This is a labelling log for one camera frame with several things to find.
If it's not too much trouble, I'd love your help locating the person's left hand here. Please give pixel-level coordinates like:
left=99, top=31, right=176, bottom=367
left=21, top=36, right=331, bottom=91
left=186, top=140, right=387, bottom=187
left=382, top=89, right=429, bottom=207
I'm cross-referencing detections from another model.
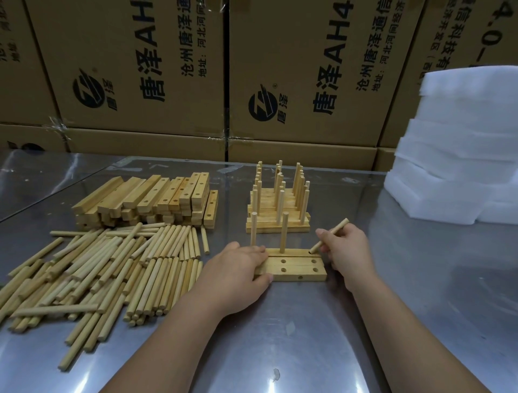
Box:
left=193, top=242, right=274, bottom=321

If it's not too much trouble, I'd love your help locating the person's right hand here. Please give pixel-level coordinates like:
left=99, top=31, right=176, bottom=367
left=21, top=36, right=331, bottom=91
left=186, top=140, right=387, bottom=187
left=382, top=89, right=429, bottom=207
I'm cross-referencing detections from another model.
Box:
left=316, top=223, right=380, bottom=293

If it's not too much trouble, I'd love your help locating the single wooden dowel rod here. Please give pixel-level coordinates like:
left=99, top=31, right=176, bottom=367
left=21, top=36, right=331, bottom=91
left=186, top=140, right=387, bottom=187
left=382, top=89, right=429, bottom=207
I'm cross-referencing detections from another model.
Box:
left=310, top=218, right=350, bottom=255

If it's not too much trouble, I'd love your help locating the wooden bar with holes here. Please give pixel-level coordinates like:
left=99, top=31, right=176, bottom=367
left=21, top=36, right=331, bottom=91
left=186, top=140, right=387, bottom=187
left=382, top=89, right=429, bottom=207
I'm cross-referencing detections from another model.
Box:
left=254, top=263, right=328, bottom=283
left=265, top=255, right=325, bottom=267

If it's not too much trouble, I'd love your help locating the person's left forearm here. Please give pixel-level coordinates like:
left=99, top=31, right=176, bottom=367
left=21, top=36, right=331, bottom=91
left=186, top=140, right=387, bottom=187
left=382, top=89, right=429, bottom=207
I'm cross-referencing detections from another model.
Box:
left=97, top=292, right=227, bottom=393

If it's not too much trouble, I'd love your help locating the person's right forearm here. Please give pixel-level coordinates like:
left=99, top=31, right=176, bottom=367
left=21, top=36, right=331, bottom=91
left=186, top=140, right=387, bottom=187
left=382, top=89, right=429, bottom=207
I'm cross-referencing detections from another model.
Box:
left=344, top=272, right=459, bottom=393

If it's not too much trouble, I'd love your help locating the stack of assembled peg racks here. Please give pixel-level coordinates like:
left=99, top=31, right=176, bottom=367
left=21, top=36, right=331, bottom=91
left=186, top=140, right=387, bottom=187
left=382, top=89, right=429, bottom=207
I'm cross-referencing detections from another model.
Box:
left=246, top=161, right=312, bottom=235

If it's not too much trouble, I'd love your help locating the stack of drilled wooden bars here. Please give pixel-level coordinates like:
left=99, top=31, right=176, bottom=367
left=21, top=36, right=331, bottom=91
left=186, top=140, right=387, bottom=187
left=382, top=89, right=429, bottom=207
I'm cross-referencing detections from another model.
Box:
left=71, top=172, right=219, bottom=232

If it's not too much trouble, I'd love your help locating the stack of white foam sheets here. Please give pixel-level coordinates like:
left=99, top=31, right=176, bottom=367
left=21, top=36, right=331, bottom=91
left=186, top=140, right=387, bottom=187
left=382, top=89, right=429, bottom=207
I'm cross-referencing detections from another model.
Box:
left=383, top=69, right=518, bottom=226

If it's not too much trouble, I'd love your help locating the pile of loose wooden dowels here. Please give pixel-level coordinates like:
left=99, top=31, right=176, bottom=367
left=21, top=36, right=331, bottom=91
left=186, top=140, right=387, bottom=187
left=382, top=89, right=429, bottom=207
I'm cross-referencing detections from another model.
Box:
left=0, top=222, right=211, bottom=371

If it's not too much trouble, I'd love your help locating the wall of brown cardboard boxes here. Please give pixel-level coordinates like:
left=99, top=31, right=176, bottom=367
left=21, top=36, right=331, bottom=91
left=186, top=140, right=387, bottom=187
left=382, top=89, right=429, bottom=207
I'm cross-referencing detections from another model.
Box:
left=0, top=0, right=518, bottom=173

